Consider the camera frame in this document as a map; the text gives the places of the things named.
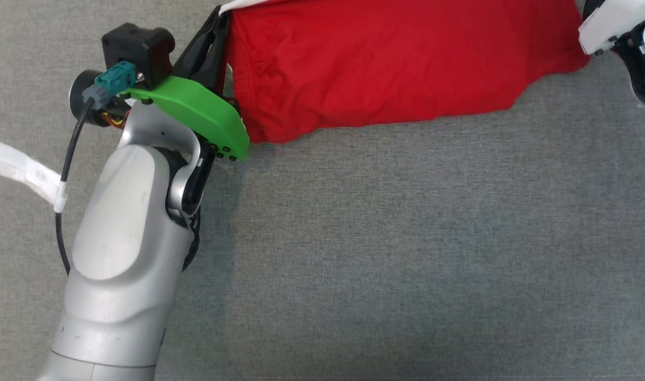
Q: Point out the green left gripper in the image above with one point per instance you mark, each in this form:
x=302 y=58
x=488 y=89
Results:
x=200 y=111

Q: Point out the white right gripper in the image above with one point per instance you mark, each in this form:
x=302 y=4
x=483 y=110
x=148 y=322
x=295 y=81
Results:
x=614 y=21

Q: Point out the red and white shirt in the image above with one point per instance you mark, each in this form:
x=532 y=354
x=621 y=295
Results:
x=386 y=63

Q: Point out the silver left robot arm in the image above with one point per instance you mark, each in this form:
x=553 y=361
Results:
x=121 y=238

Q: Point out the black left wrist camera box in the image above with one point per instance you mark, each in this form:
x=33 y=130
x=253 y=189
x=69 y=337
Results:
x=137 y=50

